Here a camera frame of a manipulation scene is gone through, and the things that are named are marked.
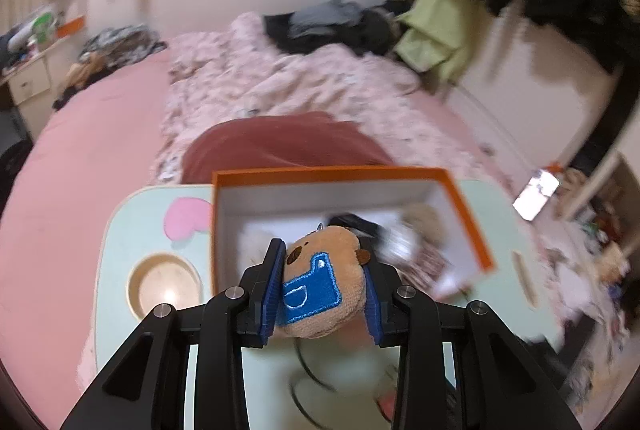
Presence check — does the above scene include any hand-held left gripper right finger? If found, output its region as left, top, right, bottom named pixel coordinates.
left=361, top=260, right=583, bottom=430

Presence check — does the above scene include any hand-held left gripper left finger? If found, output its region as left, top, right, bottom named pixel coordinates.
left=60, top=237, right=287, bottom=430

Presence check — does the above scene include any brown plush toy blue patch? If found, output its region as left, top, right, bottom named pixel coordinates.
left=281, top=226, right=373, bottom=340

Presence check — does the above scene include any beige furry pompom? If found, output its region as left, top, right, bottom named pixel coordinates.
left=400, top=202, right=446, bottom=241

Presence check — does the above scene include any orange cardboard box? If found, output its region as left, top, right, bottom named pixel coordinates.
left=211, top=166, right=500, bottom=305

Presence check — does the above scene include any patterned fabric pouch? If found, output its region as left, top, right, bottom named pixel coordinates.
left=395, top=230, right=451, bottom=285

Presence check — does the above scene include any black plush accessory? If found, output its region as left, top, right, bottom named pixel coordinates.
left=325, top=212, right=396, bottom=255

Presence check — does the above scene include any maroon cushion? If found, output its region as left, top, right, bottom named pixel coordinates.
left=181, top=111, right=396, bottom=185

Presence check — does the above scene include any mint green lap table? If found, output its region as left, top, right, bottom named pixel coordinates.
left=94, top=180, right=566, bottom=430

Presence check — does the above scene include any smartphone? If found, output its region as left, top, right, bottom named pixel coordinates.
left=512, top=170, right=561, bottom=221

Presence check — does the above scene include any pink floral duvet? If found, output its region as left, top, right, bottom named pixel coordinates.
left=150, top=12, right=481, bottom=185

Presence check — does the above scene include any floor clutter pile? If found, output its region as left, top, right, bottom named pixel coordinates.
left=545, top=160, right=640, bottom=361

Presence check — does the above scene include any pink bed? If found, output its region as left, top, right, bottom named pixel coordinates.
left=0, top=50, right=551, bottom=411

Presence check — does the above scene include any pile of dark clothes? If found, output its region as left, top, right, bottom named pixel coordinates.
left=262, top=0, right=416, bottom=58

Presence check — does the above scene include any white louvred wardrobe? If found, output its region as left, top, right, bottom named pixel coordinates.
left=445, top=0, right=626, bottom=171

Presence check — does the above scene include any patterned clothes pile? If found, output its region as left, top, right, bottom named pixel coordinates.
left=52, top=24, right=168, bottom=111

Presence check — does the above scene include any light green cloth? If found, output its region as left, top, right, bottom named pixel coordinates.
left=392, top=0, right=493, bottom=85

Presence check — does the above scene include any cream nightstand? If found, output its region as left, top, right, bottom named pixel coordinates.
left=0, top=54, right=56, bottom=141

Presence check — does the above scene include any orange box lid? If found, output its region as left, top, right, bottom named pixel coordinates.
left=56, top=16, right=86, bottom=38

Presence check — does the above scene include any green white bottle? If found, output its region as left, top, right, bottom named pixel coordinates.
left=30, top=7, right=56, bottom=43

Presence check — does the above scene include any black cable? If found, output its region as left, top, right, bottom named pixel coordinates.
left=287, top=340, right=396, bottom=426

